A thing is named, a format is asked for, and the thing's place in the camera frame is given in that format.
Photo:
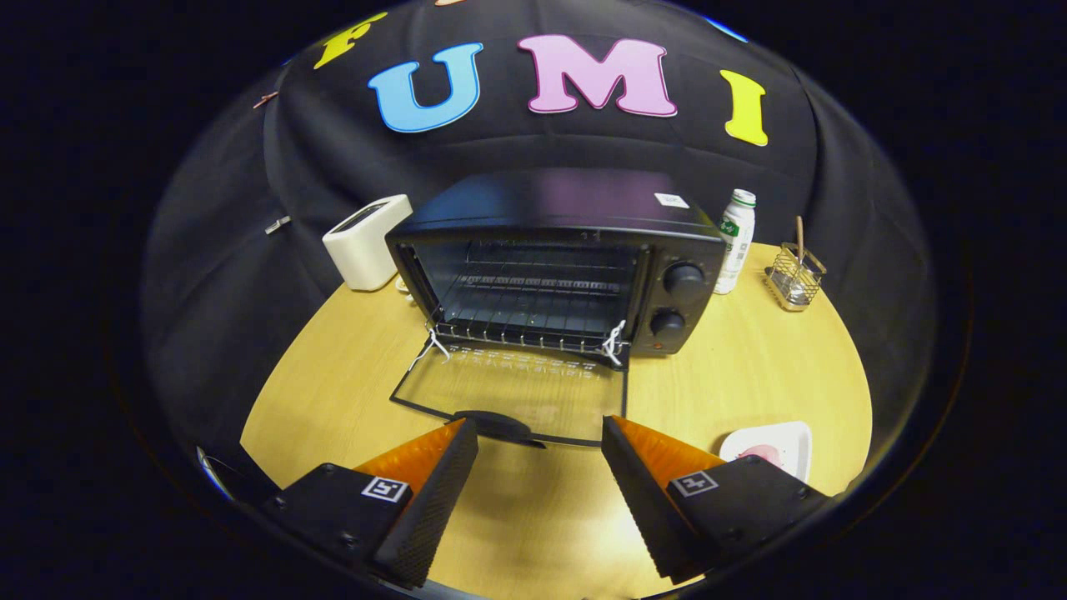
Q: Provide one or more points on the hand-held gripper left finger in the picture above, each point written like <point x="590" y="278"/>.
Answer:
<point x="433" y="508"/>

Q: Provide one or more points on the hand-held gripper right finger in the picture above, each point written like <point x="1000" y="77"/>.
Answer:
<point x="638" y="500"/>

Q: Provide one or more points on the pink ham slice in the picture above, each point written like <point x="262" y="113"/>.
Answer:
<point x="760" y="456"/>

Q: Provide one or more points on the white square plate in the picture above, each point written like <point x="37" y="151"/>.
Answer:
<point x="796" y="442"/>

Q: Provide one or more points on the black toaster oven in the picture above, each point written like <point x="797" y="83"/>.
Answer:
<point x="542" y="200"/>

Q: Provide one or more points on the white slot toaster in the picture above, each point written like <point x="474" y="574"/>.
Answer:
<point x="367" y="250"/>

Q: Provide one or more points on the white bottle green label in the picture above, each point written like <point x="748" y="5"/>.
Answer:
<point x="735" y="242"/>

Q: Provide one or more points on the wooden stick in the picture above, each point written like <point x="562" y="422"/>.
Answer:
<point x="800" y="237"/>

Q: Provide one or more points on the silver clip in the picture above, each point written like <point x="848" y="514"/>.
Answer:
<point x="278" y="225"/>

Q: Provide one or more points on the pink clip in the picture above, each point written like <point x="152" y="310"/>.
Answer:
<point x="266" y="100"/>

